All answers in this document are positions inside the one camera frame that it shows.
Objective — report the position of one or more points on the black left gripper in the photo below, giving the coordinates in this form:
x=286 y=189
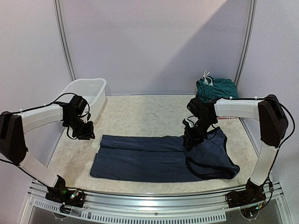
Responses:
x=88 y=132

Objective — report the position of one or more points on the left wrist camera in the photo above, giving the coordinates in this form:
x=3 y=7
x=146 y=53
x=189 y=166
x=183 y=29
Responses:
x=80 y=106

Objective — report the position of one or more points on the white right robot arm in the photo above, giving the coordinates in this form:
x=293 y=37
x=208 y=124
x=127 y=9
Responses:
x=268 y=112

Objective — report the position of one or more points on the right aluminium frame post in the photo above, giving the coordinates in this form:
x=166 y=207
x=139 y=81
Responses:
x=246 y=41

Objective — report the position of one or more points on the aluminium front rail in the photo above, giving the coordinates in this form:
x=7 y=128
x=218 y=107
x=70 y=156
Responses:
x=193 y=208

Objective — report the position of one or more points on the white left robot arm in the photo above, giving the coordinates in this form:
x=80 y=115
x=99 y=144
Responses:
x=23 y=136

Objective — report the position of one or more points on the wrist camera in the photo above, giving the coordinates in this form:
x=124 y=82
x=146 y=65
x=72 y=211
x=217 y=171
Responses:
x=195 y=106
x=80 y=106

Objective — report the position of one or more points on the white plastic laundry basket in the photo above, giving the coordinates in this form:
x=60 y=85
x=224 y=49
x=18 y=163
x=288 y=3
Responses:
x=92 y=90

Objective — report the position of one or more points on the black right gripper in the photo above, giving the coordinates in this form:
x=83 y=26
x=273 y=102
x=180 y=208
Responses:
x=191 y=136

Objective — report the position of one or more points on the pink folded garment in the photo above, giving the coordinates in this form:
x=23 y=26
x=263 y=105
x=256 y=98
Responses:
x=226 y=117

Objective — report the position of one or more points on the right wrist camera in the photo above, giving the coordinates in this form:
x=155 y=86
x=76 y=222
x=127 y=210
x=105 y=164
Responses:
x=195 y=106

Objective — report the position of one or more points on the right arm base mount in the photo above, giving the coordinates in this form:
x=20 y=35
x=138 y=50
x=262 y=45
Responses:
x=251 y=200

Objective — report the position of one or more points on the left aluminium frame post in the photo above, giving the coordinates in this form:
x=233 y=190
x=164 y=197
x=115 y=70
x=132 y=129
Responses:
x=63 y=39

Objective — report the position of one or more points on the navy blue garment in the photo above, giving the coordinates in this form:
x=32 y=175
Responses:
x=163 y=159

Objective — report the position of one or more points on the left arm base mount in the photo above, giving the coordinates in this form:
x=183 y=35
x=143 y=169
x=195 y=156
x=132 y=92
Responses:
x=67 y=197

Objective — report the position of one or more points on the aluminium frame post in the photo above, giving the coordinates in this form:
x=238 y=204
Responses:
x=246 y=41
x=63 y=39

